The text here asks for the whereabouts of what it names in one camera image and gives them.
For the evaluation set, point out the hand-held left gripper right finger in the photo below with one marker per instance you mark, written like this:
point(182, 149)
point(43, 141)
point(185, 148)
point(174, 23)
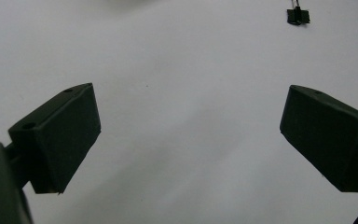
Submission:
point(329, 137)

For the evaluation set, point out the white table cover sheet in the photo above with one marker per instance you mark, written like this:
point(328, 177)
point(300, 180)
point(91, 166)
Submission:
point(183, 109)

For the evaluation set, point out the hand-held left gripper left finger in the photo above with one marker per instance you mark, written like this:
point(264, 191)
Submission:
point(59, 140)

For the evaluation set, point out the black binder clip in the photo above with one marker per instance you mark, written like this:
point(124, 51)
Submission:
point(297, 17)

